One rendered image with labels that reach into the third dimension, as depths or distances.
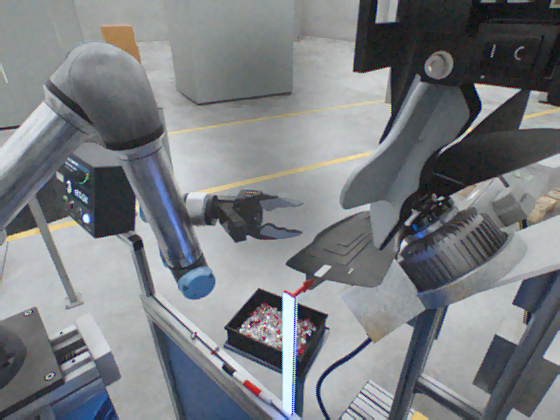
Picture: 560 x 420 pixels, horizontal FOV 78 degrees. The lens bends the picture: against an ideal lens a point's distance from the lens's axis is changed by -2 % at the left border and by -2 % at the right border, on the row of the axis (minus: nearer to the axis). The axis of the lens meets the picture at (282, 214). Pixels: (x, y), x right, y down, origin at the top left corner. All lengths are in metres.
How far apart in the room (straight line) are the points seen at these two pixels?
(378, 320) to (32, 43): 6.07
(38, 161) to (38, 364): 0.36
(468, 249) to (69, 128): 0.78
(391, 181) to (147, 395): 1.86
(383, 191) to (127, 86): 0.48
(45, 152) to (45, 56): 5.71
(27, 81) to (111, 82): 5.89
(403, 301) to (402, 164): 0.71
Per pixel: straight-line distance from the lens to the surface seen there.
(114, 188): 0.97
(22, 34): 6.41
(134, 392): 1.99
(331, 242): 0.72
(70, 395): 0.86
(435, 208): 0.84
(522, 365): 1.05
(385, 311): 0.85
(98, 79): 0.60
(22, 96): 6.52
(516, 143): 0.67
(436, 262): 0.82
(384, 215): 0.18
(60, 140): 0.72
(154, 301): 1.08
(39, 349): 0.82
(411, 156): 0.16
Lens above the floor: 1.58
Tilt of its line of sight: 31 degrees down
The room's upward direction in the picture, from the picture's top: straight up
